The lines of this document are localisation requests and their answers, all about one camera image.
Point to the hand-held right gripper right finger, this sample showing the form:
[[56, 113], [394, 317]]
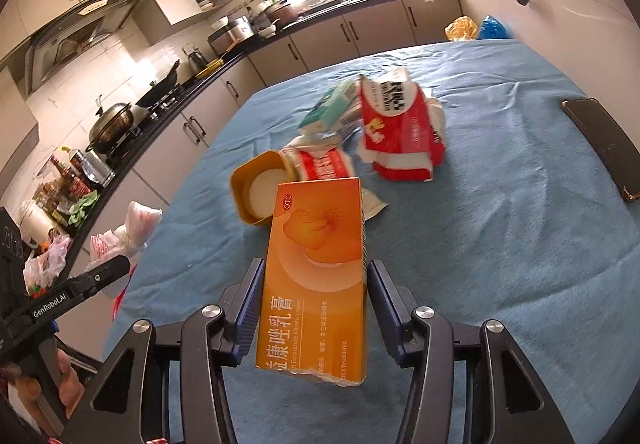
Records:
[[384, 309]]

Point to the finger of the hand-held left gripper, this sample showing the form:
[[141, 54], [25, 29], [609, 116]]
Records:
[[95, 278]]

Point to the silver rice cooker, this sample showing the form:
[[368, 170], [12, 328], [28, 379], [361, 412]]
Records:
[[232, 33]]

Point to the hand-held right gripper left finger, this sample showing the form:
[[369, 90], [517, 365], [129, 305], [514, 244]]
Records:
[[247, 309]]

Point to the green cloth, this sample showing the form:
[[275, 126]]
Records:
[[82, 209]]

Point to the yellow plastic bag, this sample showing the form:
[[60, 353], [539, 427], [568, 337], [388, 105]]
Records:
[[462, 28]]

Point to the group of condiment bottles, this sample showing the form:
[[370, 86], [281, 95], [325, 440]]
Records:
[[70, 179]]

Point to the yellow round container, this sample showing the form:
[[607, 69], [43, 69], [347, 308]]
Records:
[[244, 184]]

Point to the white plastic bag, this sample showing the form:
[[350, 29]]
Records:
[[137, 224]]

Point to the person's left hand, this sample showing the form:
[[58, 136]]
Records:
[[70, 389]]

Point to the steel kettle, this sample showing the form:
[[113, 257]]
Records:
[[196, 59]]

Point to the black wok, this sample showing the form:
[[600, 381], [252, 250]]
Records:
[[160, 88]]

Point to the dark cooking pot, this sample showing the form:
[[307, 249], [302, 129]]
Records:
[[281, 13]]

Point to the glass range hood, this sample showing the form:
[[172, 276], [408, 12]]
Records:
[[75, 31]]

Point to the white rice cooker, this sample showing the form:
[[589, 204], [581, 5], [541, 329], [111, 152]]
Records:
[[36, 224]]

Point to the orange medicine box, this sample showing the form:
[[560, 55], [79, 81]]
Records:
[[310, 274]]

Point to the red and white wrapper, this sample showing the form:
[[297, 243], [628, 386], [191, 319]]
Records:
[[320, 166]]

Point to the steel pot with lid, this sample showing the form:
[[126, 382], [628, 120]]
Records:
[[112, 123]]

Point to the pink plastic bag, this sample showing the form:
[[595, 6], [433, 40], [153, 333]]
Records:
[[45, 261]]

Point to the blue plastic bag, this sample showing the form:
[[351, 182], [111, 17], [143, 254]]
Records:
[[492, 27]]

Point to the red tissue packet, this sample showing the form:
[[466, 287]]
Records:
[[400, 138]]

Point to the teal printed packet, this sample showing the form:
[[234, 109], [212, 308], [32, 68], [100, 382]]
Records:
[[325, 111]]

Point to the black smartphone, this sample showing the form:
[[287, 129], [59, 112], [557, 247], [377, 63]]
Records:
[[600, 138]]

